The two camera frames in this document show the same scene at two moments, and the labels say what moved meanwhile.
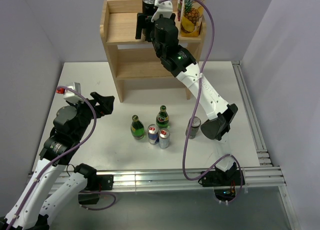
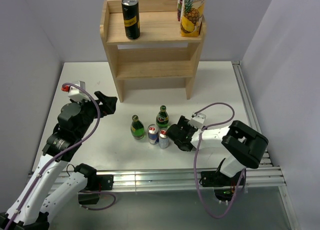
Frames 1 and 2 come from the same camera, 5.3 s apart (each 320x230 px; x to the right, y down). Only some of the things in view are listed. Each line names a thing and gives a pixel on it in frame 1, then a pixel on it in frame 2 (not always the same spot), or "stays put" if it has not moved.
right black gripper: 141,23 to 183,121
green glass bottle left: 137,128 stays put
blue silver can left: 153,134 stays put
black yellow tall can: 148,6 to 130,7
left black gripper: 105,104 stays put
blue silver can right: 164,138 stays put
